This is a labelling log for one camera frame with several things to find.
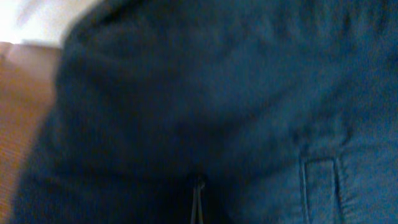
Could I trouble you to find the dark navy blue shorts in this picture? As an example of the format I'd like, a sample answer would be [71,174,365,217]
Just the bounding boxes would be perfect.
[10,0,397,223]

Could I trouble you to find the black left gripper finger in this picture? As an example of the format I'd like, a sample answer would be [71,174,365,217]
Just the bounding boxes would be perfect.
[190,182,198,224]
[197,182,205,224]

